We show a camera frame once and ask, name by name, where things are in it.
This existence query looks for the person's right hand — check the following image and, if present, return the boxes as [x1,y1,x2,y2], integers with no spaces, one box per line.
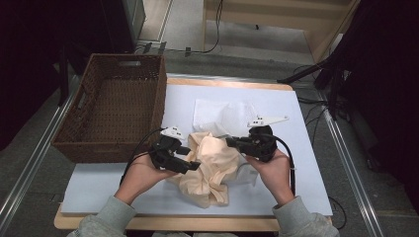
[245,148,295,206]

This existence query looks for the pale blue table mat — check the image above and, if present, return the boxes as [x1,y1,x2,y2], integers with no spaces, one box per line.
[60,84,334,217]

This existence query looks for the hand-held gripper black cable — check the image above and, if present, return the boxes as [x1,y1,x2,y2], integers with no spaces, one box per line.
[263,132,296,197]
[119,127,166,186]

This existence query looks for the metal strip behind table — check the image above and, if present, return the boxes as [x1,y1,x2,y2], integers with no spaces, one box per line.
[166,72,291,86]

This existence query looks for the left hand-held gripper black cable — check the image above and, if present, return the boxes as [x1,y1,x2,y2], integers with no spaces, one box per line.
[119,127,166,186]

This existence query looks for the black looped cable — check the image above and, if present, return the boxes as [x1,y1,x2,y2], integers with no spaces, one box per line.
[330,197,348,230]

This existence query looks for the black stand legs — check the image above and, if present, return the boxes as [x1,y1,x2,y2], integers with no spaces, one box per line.
[276,48,350,121]

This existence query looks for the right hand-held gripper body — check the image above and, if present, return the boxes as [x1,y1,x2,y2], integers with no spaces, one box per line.
[243,115,291,163]

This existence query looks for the white mesh laundry bag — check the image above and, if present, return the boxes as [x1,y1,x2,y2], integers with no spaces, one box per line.
[192,98,261,188]

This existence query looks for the light wooden table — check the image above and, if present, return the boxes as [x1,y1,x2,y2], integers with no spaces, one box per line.
[53,77,334,232]

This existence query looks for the light wooden platform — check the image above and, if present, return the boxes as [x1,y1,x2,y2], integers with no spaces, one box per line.
[202,0,362,63]

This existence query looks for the brown wicker basket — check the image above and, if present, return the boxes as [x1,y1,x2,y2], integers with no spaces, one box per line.
[50,52,168,164]

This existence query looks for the black floor cables bundle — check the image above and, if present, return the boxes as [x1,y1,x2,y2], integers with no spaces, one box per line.
[293,63,330,136]

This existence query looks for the dark cabinet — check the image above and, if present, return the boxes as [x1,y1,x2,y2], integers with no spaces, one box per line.
[98,0,147,55]

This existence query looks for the right hand-held gripper black cable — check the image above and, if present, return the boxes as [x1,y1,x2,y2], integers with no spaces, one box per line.
[263,132,296,197]

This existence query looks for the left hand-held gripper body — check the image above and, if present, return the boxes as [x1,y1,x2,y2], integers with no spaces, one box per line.
[148,125,186,171]

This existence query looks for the thin black floor cable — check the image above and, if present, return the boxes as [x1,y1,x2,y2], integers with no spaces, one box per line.
[164,0,225,55]

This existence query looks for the metal floor rail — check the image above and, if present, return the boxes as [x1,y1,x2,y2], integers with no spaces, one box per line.
[320,107,384,237]
[0,75,82,228]

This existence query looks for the person's left hand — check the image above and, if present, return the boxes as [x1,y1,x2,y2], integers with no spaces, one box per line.
[114,152,179,205]

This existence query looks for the dark curtain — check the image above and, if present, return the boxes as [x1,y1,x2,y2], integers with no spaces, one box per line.
[329,0,419,215]
[0,0,110,151]

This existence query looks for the cream cloth garment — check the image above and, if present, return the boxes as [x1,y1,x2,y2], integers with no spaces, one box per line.
[171,131,241,209]

